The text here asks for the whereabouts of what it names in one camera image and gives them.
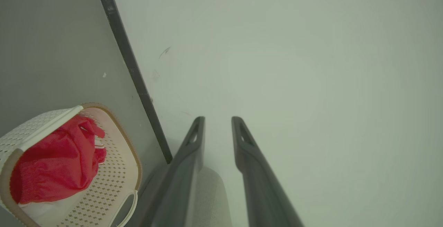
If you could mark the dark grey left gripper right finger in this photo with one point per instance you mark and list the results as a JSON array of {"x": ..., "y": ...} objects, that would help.
[{"x": 263, "y": 192}]

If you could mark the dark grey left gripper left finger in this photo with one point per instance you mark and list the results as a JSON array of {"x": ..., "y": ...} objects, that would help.
[{"x": 176, "y": 185}]

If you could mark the red shorts with white trim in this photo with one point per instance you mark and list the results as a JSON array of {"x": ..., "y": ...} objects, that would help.
[{"x": 55, "y": 164}]

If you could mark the red and white garment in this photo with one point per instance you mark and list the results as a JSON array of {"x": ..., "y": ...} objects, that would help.
[{"x": 45, "y": 210}]

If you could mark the grey fabric sofa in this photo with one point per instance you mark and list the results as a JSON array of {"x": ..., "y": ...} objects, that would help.
[{"x": 211, "y": 202}]

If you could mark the cream perforated laundry basket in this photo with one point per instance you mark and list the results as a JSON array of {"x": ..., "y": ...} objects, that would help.
[{"x": 116, "y": 175}]

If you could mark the black wall baseboard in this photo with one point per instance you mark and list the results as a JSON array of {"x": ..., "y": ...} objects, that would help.
[{"x": 128, "y": 54}]

